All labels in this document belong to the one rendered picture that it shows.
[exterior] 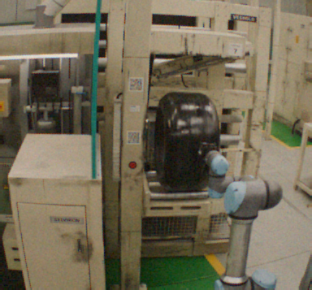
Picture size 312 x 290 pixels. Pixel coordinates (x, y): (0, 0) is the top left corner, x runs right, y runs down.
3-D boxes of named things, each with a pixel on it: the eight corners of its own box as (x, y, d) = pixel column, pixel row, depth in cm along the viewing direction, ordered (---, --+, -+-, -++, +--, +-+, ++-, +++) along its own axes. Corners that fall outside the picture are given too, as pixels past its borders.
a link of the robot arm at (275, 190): (295, 179, 148) (250, 170, 197) (270, 181, 147) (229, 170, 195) (293, 209, 148) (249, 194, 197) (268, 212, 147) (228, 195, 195)
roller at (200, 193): (147, 190, 240) (147, 197, 241) (149, 192, 236) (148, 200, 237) (208, 188, 245) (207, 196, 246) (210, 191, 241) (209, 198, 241)
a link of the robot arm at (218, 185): (232, 198, 189) (235, 175, 186) (209, 200, 187) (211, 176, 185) (227, 192, 196) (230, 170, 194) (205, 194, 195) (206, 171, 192)
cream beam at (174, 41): (146, 54, 244) (148, 30, 240) (142, 49, 268) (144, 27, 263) (245, 60, 253) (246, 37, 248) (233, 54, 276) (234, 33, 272)
